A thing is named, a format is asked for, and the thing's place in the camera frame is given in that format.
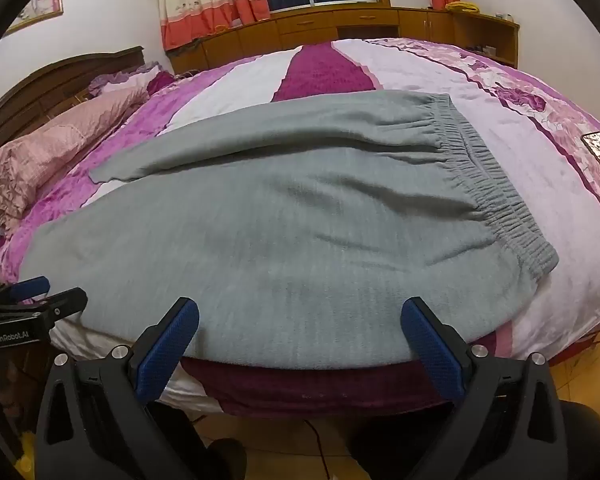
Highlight yellow plastic object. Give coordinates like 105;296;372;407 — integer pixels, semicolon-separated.
19;432;38;480

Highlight purple ruffled pillow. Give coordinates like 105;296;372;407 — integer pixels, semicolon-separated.
87;62;176;98

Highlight wooden cabinet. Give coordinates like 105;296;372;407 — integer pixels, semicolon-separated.
167;7;521;76

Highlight pink ruffled pillow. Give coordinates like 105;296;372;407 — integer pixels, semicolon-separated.
0;85;151;233

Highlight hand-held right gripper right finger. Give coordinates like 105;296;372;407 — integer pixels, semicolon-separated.
400;296;568;480

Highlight grey pants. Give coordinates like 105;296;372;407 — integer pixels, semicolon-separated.
20;89;560;371

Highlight wooden headboard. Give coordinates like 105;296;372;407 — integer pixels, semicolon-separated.
0;46;146;171

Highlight person's dark trouser leg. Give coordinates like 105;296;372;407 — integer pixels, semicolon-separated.
342;410;456;480
152;402;248;480

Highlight pink purple striped blanket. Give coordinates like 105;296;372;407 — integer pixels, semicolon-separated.
0;37;600;418

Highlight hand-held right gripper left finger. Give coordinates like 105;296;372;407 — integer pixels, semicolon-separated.
35;296;201;480

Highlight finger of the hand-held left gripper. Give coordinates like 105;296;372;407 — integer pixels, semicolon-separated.
36;287;89;319
0;275;51;312

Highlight framed wall picture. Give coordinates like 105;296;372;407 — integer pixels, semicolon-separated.
2;0;63;36

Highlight white bed sheet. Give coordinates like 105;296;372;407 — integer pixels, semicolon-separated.
47;317;226;413

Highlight wide floral orange curtain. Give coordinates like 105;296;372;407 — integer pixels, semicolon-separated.
157;0;271;51

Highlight thin floor cable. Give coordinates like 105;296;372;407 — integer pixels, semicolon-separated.
304;417;333;480

